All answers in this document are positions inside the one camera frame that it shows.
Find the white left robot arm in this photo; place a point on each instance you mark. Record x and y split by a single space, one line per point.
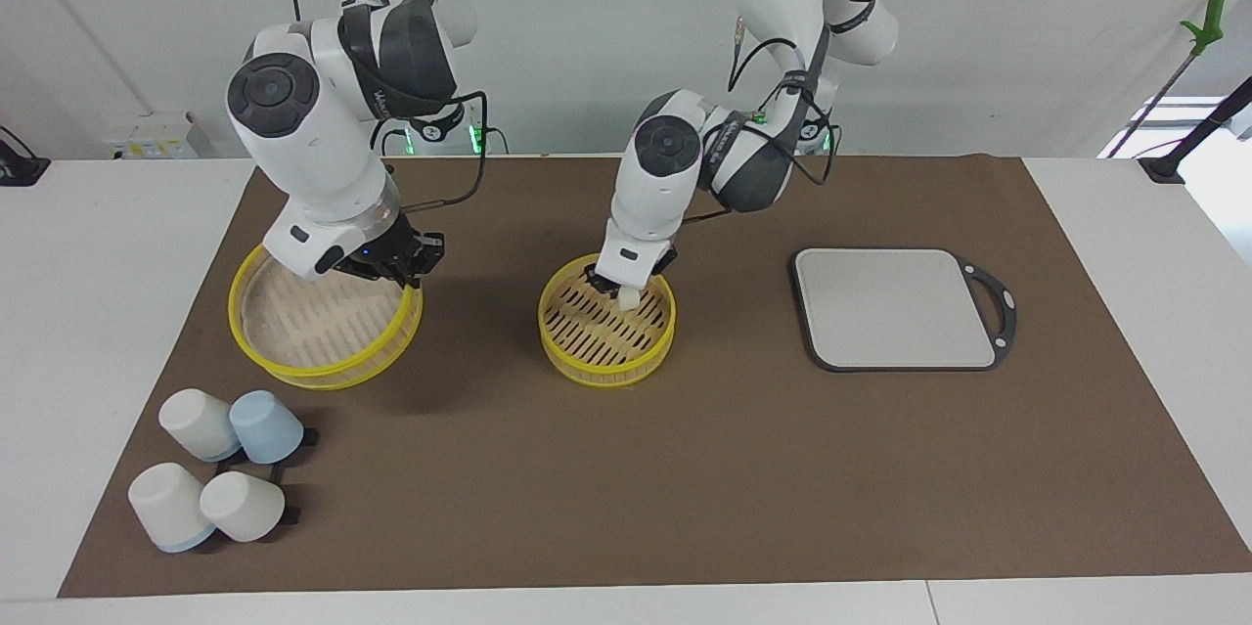
675 165

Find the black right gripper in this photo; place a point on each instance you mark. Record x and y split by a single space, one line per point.
406 248

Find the brown table mat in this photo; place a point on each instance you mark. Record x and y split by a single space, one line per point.
685 468

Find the black pole with base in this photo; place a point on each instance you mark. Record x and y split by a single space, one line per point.
1169 165

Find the pole with green clamp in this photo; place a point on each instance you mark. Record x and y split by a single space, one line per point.
1205 26

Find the white steamed bun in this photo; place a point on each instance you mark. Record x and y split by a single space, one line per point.
629 297

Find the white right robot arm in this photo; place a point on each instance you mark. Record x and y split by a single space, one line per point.
313 146

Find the light blue plastic bottle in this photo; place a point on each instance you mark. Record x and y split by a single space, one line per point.
266 426

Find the yellow bamboo steamer basket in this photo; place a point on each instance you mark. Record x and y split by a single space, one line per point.
597 336

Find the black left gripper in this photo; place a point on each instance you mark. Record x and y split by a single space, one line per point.
665 263

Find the white wall socket box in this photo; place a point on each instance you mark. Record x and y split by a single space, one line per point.
156 136

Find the yellow woven steamer lid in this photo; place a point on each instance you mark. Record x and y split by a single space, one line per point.
323 336

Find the white plastic bottle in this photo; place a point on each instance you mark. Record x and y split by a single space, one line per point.
199 422
168 506
240 508

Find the black table clamp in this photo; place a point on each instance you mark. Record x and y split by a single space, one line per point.
20 165

